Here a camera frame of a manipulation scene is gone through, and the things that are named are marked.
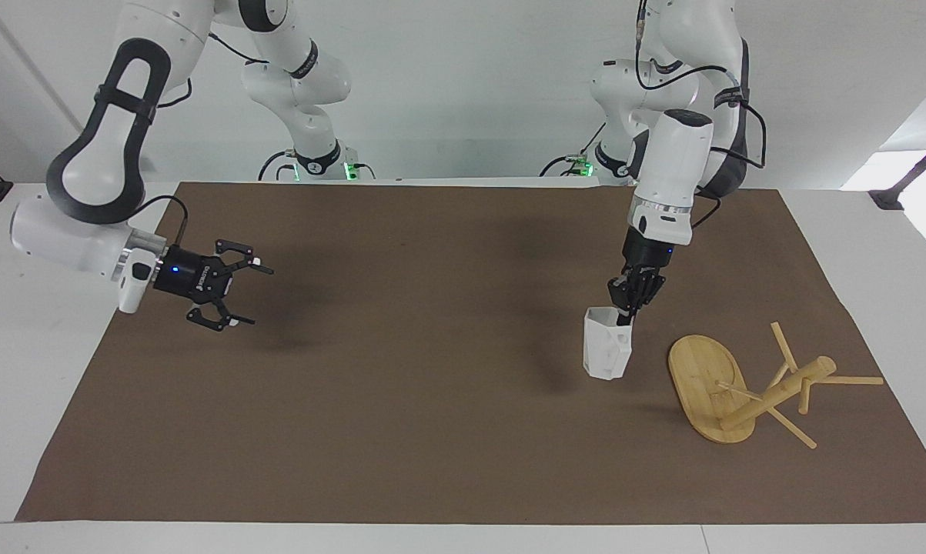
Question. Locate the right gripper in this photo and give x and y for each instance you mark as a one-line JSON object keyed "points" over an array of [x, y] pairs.
{"points": [[189, 275]]}

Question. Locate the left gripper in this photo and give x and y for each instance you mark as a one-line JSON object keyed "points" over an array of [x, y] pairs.
{"points": [[646, 252]]}

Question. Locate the white angular cup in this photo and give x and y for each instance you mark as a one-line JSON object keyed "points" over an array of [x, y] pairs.
{"points": [[605, 350]]}

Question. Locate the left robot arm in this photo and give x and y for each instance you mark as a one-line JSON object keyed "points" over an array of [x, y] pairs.
{"points": [[674, 161]]}

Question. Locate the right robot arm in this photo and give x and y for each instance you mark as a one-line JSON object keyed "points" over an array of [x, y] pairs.
{"points": [[108, 161]]}

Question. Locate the wooden cup rack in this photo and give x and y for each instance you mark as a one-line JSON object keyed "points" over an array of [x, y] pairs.
{"points": [[705, 388]]}

